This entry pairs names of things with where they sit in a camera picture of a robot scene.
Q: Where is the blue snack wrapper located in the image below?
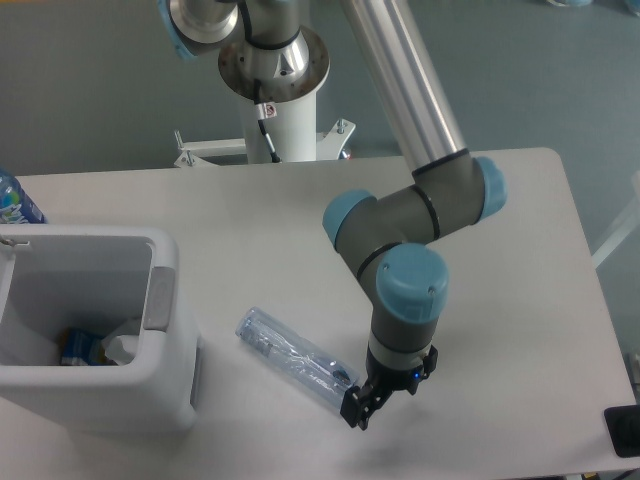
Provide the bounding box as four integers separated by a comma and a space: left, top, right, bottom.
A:
59, 328, 109, 366

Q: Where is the crushed clear plastic bottle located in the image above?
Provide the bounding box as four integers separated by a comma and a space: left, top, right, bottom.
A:
235, 307, 359, 416

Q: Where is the blue labelled drink bottle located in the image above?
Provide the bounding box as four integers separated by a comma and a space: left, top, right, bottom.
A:
1, 169, 48, 224

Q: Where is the white frame at right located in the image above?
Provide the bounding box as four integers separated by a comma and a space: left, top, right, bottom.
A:
591, 171, 639, 269

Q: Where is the white tissue paper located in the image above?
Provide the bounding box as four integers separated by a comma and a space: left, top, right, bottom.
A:
101, 318, 141, 366

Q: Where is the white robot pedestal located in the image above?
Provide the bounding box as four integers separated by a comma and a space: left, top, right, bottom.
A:
172, 27, 357, 169

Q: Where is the white plastic trash can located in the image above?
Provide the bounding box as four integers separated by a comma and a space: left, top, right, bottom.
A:
1, 224, 202, 432

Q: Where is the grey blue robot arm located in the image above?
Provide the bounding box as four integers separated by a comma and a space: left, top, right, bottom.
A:
158, 1, 507, 429

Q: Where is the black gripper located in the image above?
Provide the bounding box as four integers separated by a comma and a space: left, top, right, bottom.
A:
340, 345, 439, 431

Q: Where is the black device at table edge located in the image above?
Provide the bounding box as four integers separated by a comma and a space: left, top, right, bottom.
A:
604, 404, 639, 458

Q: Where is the black cable on pedestal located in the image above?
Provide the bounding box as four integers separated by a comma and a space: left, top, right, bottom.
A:
252, 78, 284, 164

